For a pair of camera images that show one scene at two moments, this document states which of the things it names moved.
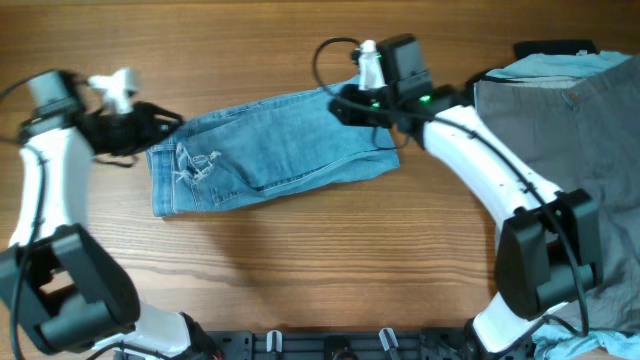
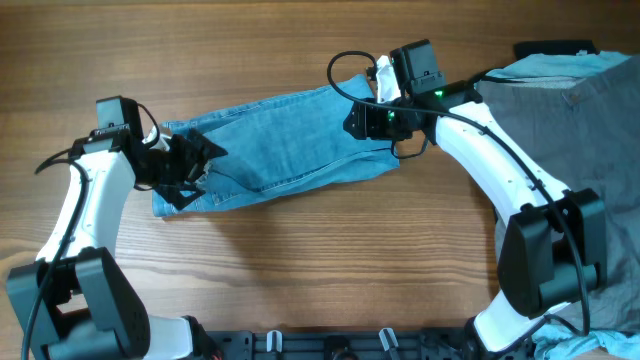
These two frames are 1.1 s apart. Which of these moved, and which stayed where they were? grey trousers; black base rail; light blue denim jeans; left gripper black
Moved: left gripper black
Stayed: grey trousers; light blue denim jeans; black base rail
